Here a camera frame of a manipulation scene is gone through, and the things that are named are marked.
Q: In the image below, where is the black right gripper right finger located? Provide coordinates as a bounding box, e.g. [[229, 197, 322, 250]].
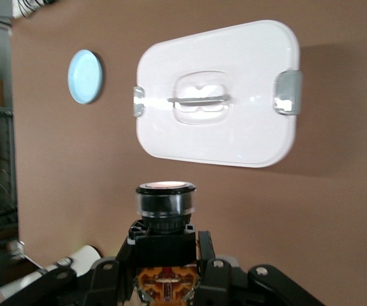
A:
[[196, 229, 326, 306]]

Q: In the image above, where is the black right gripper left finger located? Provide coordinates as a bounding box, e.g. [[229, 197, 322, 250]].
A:
[[0, 222, 140, 306]]

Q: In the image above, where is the white lidded storage box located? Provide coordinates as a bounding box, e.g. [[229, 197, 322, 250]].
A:
[[131, 19, 304, 169]]

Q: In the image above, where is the light blue round plate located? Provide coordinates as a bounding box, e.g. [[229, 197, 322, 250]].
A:
[[67, 49, 104, 105]]

